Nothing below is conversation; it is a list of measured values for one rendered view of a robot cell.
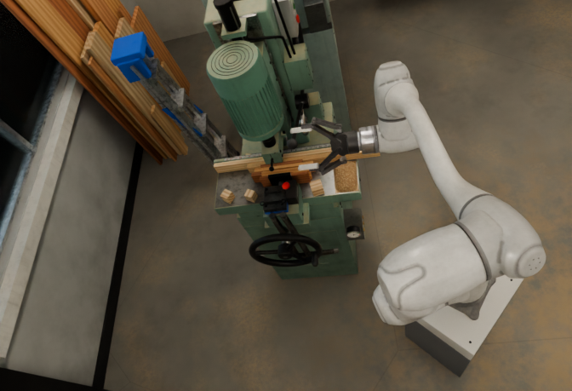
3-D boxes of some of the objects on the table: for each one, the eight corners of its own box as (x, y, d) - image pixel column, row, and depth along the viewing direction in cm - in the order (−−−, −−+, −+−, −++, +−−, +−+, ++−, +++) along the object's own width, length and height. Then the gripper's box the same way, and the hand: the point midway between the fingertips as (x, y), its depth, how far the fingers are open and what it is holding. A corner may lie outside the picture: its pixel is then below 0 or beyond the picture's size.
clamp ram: (273, 202, 172) (267, 191, 165) (273, 186, 176) (267, 175, 169) (295, 199, 170) (290, 188, 163) (295, 183, 174) (290, 171, 167)
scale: (224, 160, 183) (224, 160, 183) (225, 158, 184) (224, 158, 183) (342, 144, 173) (342, 144, 173) (342, 141, 173) (342, 141, 173)
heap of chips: (334, 193, 168) (334, 188, 165) (333, 163, 176) (332, 158, 173) (358, 190, 166) (357, 186, 163) (355, 160, 174) (354, 155, 171)
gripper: (363, 169, 150) (301, 177, 154) (354, 100, 138) (288, 111, 142) (363, 180, 143) (300, 187, 147) (354, 109, 132) (286, 119, 136)
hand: (298, 149), depth 145 cm, fingers open, 13 cm apart
